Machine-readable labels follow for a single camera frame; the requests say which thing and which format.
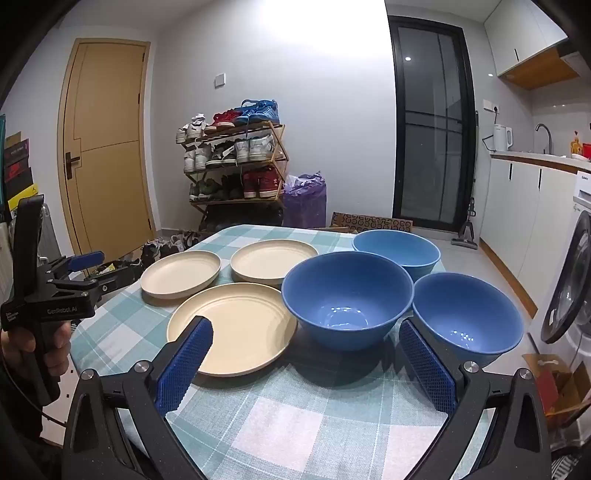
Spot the white washing machine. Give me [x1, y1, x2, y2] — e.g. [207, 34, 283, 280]
[529, 171, 591, 344]

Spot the blue bowl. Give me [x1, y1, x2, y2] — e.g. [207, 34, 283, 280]
[281, 251, 415, 352]
[352, 229, 441, 281]
[412, 272, 525, 367]

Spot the wooden shoe rack with shoes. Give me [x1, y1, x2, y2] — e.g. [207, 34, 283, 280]
[175, 99, 287, 232]

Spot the white electric kettle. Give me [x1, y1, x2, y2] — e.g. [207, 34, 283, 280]
[493, 124, 514, 153]

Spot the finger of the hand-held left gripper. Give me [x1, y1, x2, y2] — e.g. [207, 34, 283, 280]
[46, 251, 105, 278]
[88, 265, 141, 296]

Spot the black cable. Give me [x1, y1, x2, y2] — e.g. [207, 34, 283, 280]
[0, 360, 68, 425]

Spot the stack of shoe boxes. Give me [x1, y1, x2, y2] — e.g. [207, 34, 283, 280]
[2, 131, 38, 213]

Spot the wooden door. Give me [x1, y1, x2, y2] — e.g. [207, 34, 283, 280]
[58, 39, 155, 264]

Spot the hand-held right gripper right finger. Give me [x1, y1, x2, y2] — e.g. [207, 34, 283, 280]
[398, 318, 552, 480]

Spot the person's left forearm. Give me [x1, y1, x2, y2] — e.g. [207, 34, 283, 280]
[0, 364, 65, 480]

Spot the cream round plate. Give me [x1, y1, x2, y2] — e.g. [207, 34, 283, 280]
[166, 282, 300, 378]
[140, 250, 222, 301]
[230, 239, 320, 284]

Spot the black framed glass door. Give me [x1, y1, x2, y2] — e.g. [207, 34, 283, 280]
[388, 15, 476, 228]

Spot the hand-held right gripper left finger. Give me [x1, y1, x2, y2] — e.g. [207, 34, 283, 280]
[65, 315, 214, 480]

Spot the group of shoes on floor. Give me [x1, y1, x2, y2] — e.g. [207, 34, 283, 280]
[141, 231, 208, 264]

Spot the patterned cardboard box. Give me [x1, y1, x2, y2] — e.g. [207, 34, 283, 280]
[330, 211, 414, 234]

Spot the white wall cabinet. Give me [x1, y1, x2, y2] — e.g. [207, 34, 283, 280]
[482, 0, 583, 90]

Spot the purple plastic bag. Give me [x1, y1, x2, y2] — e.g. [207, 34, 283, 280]
[283, 173, 328, 229]

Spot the person's left hand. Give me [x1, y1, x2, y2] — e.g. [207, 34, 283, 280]
[0, 323, 72, 384]

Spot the white base cabinet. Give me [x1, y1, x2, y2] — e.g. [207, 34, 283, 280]
[480, 154, 578, 319]

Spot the teal checkered tablecloth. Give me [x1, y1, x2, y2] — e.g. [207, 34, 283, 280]
[69, 224, 539, 480]

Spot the chrome faucet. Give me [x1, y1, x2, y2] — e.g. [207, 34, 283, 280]
[536, 122, 554, 155]

